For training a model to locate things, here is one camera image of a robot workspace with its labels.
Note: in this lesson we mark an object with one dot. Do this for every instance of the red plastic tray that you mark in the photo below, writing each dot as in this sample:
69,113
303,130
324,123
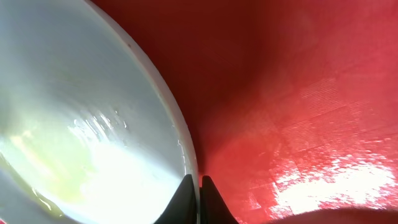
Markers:
291,105

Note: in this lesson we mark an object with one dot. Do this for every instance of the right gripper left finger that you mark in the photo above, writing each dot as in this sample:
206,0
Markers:
182,208

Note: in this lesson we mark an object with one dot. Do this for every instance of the light blue plate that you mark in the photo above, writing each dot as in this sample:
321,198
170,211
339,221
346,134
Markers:
90,132

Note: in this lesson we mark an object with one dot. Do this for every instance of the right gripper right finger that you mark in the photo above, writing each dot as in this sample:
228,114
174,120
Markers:
213,209

